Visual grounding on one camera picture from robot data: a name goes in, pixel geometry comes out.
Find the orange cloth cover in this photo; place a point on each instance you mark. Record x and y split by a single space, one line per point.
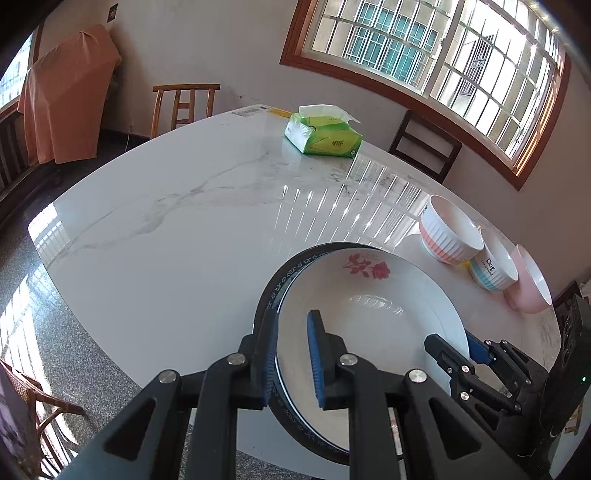
64 92

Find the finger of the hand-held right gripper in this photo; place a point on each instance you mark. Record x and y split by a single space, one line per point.
478 350
445 357

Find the large barred window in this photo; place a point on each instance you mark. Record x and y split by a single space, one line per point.
415 97

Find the white and pink ribbed bowl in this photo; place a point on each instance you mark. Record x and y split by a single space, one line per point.
443 240

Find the light wooden chair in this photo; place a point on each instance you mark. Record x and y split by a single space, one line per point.
184 87

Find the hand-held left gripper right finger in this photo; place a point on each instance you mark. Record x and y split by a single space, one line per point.
315 360

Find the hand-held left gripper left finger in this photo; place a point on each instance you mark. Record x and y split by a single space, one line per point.
270 364

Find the bamboo chair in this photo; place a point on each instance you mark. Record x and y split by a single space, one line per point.
46 401

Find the black patterned plate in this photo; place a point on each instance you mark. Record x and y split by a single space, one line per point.
268 295

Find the small barred window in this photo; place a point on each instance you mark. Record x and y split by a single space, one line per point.
14 74

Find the white and yellow table label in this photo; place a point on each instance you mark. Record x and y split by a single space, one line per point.
263 110

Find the green tissue pack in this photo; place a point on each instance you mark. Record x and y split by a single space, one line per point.
323 138

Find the white plate with red rose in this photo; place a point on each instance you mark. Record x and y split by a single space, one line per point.
388 323

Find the dark wooden bench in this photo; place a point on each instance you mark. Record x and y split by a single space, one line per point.
14 152

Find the white bowl with blue stripes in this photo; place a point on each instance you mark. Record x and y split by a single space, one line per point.
489 272

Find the purple cloth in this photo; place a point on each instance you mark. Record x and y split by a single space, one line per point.
11 415

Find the black wall plaque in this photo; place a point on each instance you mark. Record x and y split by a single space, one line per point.
112 12

